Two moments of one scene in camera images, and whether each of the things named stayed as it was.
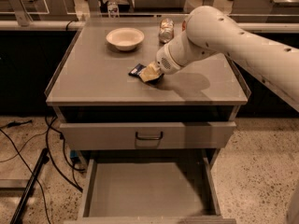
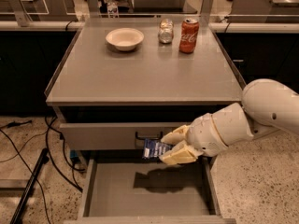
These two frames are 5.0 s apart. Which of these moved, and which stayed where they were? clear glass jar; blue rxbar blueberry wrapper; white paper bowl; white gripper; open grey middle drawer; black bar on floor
Moved: white gripper; blue rxbar blueberry wrapper
Stayed: white paper bowl; open grey middle drawer; clear glass jar; black bar on floor
